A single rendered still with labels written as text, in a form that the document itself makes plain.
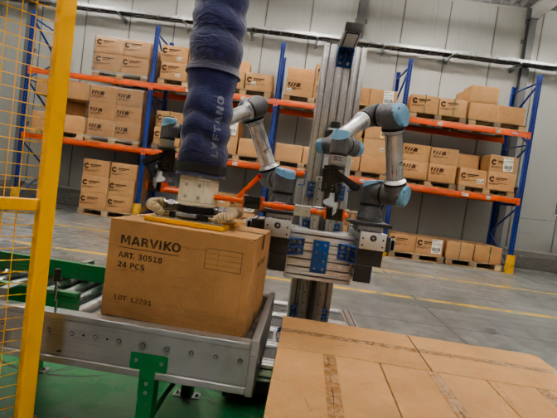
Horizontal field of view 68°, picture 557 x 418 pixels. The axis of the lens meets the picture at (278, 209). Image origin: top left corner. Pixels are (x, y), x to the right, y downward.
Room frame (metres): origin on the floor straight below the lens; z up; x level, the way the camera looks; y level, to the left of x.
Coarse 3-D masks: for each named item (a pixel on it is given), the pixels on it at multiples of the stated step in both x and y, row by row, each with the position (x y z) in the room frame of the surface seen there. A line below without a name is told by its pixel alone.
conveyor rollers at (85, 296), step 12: (0, 276) 1.96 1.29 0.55; (12, 276) 2.01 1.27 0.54; (24, 276) 2.09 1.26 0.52; (60, 288) 1.96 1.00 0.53; (72, 288) 1.93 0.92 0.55; (84, 288) 2.01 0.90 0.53; (96, 288) 1.98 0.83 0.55; (84, 300) 1.84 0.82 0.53; (96, 300) 1.80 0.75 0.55; (96, 312) 1.66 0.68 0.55; (252, 324) 1.76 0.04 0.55; (252, 336) 1.64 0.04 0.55
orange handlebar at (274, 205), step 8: (168, 192) 1.80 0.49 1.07; (176, 192) 1.79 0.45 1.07; (224, 200) 1.77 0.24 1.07; (232, 200) 1.76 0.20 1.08; (240, 200) 1.75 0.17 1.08; (272, 208) 1.74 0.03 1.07; (280, 208) 1.74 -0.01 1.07; (288, 208) 1.73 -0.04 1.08; (312, 208) 1.73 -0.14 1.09; (344, 216) 1.71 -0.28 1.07
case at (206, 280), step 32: (128, 224) 1.63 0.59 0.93; (160, 224) 1.63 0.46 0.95; (128, 256) 1.63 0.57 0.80; (160, 256) 1.61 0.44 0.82; (192, 256) 1.60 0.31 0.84; (224, 256) 1.58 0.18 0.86; (256, 256) 1.63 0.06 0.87; (128, 288) 1.63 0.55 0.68; (160, 288) 1.61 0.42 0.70; (192, 288) 1.60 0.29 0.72; (224, 288) 1.58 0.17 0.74; (256, 288) 1.74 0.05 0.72; (160, 320) 1.61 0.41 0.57; (192, 320) 1.59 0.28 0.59; (224, 320) 1.58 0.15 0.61
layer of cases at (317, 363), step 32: (288, 320) 1.90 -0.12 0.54; (288, 352) 1.52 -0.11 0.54; (320, 352) 1.56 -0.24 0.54; (352, 352) 1.61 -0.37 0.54; (384, 352) 1.65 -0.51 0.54; (416, 352) 1.70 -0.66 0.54; (448, 352) 1.76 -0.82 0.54; (480, 352) 1.81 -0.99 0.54; (512, 352) 1.87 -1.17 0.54; (288, 384) 1.27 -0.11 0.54; (320, 384) 1.30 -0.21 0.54; (352, 384) 1.33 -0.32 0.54; (384, 384) 1.36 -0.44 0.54; (416, 384) 1.40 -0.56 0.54; (448, 384) 1.43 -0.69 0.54; (480, 384) 1.47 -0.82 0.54; (512, 384) 1.52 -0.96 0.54; (544, 384) 1.55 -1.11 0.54; (288, 416) 1.09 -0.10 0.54; (320, 416) 1.11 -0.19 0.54; (352, 416) 1.13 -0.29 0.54; (384, 416) 1.15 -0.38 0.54; (416, 416) 1.18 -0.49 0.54; (448, 416) 1.20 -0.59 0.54; (480, 416) 1.23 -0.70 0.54; (512, 416) 1.26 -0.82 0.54; (544, 416) 1.29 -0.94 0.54
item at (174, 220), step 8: (144, 216) 1.68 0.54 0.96; (152, 216) 1.68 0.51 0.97; (160, 216) 1.69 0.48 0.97; (168, 216) 1.70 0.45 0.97; (176, 216) 1.74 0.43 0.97; (176, 224) 1.67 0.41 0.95; (184, 224) 1.66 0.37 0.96; (192, 224) 1.66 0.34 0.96; (200, 224) 1.66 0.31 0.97; (208, 224) 1.67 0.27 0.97; (216, 224) 1.67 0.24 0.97
